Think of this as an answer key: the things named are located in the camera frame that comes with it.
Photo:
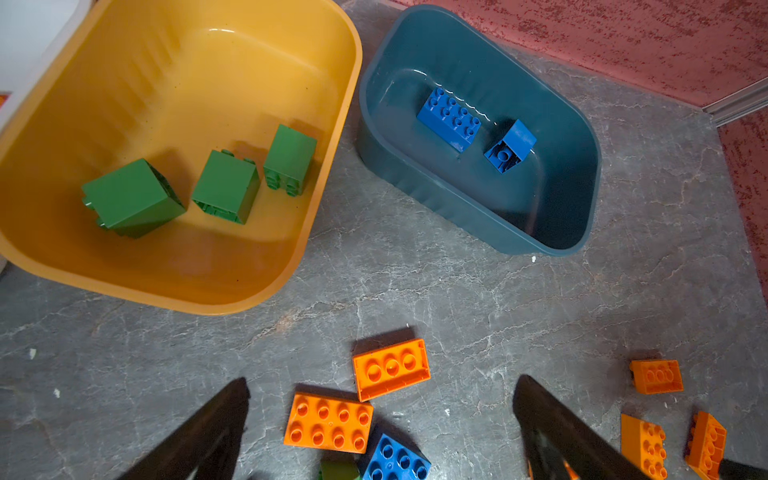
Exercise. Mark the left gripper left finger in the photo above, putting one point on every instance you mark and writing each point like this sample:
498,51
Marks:
206,446

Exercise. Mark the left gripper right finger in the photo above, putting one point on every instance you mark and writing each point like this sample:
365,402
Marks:
556,440

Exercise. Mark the green lego brick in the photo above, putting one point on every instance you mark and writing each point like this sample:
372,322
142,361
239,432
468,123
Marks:
338,470
132,200
227,187
288,160

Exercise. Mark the blue long lego brick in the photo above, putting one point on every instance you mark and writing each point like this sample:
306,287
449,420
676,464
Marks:
452,122

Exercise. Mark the orange lego brick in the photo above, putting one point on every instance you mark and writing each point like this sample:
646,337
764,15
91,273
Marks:
642,443
390,369
706,446
656,376

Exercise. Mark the large orange lego plate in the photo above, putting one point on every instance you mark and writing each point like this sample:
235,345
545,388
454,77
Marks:
327,423

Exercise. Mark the yellow plastic bin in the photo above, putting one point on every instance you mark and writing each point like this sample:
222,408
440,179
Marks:
170,82

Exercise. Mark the teal plastic bin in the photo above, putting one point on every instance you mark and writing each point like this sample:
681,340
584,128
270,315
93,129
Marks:
544,204

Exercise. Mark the white plastic bin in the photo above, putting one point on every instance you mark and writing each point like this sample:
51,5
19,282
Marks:
33,33

